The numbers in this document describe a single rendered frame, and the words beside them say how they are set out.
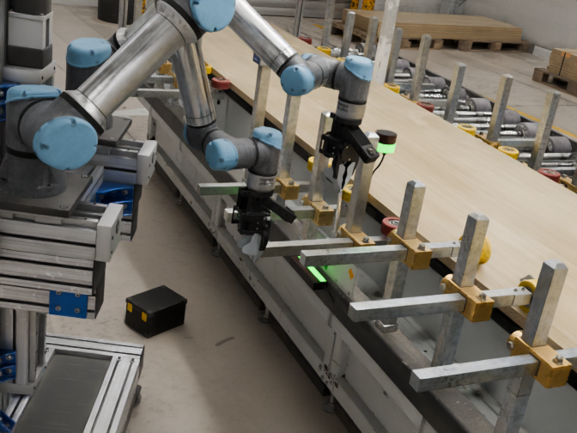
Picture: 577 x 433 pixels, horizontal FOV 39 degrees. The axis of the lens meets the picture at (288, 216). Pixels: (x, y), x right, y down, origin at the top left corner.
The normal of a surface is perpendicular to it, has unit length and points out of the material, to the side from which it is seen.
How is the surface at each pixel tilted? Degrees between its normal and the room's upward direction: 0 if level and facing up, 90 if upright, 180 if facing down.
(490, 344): 90
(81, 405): 0
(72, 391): 0
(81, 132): 95
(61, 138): 95
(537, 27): 90
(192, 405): 0
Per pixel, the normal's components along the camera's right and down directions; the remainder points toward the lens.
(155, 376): 0.14, -0.91
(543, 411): -0.91, 0.04
